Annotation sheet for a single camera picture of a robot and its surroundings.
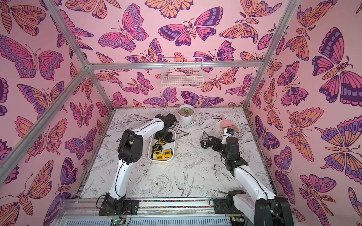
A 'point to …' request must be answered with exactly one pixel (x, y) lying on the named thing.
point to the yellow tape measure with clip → (168, 153)
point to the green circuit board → (118, 221)
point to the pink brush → (226, 124)
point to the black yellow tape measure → (157, 148)
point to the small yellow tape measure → (159, 157)
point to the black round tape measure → (204, 143)
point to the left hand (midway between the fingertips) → (167, 140)
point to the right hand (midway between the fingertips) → (211, 138)
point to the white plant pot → (186, 112)
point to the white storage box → (171, 145)
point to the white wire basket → (182, 72)
